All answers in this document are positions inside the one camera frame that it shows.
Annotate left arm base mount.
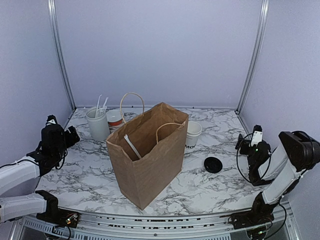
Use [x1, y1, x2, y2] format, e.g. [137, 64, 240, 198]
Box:
[35, 190, 80, 228]

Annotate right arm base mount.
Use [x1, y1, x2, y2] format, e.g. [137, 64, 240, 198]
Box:
[228, 192, 278, 230]

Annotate brown paper bag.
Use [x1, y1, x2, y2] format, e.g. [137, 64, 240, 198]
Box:
[106, 102, 189, 210]

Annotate aluminium corner post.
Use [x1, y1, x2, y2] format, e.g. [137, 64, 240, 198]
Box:
[235, 0, 270, 115]
[47, 0, 76, 112]

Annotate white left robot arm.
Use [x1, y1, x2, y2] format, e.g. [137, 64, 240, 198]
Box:
[0, 115, 80, 224]

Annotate left aluminium corner post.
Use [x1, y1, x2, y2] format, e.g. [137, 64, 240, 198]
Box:
[47, 0, 76, 112]

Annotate right aluminium corner post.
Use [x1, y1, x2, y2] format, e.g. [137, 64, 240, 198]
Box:
[235, 0, 270, 115]

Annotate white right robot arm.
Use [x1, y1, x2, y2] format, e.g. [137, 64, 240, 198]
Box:
[235, 130, 320, 224]

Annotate white straw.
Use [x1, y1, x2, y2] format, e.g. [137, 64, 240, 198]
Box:
[124, 134, 142, 159]

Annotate white utensil holder cup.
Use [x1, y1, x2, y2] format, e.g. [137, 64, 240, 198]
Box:
[85, 107, 110, 141]

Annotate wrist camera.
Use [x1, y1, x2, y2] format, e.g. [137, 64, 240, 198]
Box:
[45, 114, 58, 126]
[250, 124, 263, 147]

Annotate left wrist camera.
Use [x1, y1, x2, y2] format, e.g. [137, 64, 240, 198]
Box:
[45, 114, 58, 126]

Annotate aluminium front rail frame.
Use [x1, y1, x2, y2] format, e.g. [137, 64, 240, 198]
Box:
[9, 202, 301, 240]

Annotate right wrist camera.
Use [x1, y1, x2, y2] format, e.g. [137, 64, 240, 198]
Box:
[250, 124, 263, 147]

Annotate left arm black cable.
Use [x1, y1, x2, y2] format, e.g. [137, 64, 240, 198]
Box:
[0, 139, 68, 171]

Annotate orange white bowl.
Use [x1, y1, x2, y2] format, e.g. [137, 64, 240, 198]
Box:
[106, 109, 123, 127]

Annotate white plastic utensils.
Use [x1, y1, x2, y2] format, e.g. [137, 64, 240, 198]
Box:
[94, 94, 109, 118]

